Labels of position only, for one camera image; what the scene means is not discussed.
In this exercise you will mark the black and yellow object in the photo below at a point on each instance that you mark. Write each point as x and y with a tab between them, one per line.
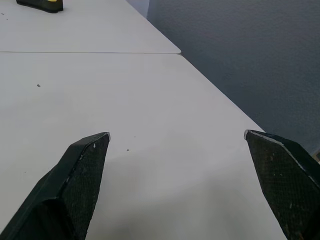
41	5

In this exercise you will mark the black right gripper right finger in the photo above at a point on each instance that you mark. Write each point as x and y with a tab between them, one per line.
282	180

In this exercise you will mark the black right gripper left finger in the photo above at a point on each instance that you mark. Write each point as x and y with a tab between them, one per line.
75	180

